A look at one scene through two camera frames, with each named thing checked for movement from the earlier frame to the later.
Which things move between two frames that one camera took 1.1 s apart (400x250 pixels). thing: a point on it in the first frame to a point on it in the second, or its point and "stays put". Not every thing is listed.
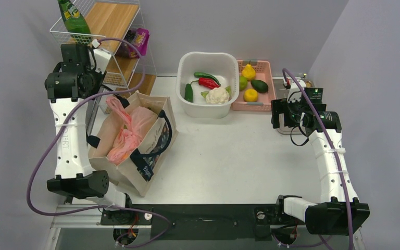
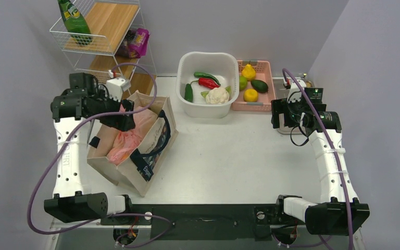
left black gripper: [89, 69] to [123, 122]
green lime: [242, 83] stays put
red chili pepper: [207, 83] stays put
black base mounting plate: [198, 222] stays put
